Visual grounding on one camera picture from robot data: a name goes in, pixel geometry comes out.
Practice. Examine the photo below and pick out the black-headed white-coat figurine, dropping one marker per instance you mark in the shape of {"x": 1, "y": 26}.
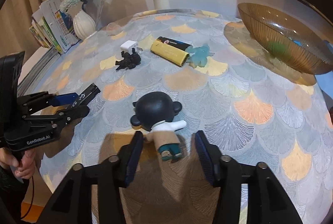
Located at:
{"x": 155, "y": 112}

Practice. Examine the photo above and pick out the clear plastic cup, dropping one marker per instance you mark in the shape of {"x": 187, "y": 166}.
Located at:
{"x": 113, "y": 28}

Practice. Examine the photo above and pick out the stack of books and leaflets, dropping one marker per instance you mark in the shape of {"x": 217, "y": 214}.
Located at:
{"x": 55, "y": 27}

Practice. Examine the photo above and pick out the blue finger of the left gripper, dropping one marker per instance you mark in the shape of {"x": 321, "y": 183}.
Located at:
{"x": 63, "y": 99}
{"x": 73, "y": 113}

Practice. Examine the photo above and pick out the patterned fan-motif tablecloth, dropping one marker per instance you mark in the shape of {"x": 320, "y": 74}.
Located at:
{"x": 252, "y": 109}

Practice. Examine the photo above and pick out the black spiky toy figure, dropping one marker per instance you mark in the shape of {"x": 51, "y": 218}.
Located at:
{"x": 129, "y": 61}

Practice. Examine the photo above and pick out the white charger cube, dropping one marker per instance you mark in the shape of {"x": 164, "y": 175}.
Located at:
{"x": 129, "y": 45}

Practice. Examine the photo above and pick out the white ribbed ceramic vase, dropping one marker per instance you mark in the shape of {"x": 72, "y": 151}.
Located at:
{"x": 84, "y": 26}

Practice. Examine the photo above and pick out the black USB stick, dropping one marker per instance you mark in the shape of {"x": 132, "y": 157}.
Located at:
{"x": 86, "y": 96}

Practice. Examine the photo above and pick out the light blue translucent toy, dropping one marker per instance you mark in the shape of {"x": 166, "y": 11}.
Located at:
{"x": 198, "y": 55}

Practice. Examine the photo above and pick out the yellow lighter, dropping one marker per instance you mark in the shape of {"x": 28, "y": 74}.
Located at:
{"x": 170, "y": 53}

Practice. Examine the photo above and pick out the green translucent toy figure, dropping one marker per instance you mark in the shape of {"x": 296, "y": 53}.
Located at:
{"x": 277, "y": 49}

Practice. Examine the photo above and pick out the person's left hand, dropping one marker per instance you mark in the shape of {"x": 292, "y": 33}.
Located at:
{"x": 25, "y": 167}

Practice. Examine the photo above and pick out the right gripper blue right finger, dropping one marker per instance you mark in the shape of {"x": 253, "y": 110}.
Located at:
{"x": 267, "y": 200}

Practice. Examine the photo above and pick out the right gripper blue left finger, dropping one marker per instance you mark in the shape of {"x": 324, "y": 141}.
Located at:
{"x": 71, "y": 201}

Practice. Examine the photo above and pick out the amber ribbed glass bowl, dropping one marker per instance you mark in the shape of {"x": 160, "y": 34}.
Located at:
{"x": 269, "y": 24}

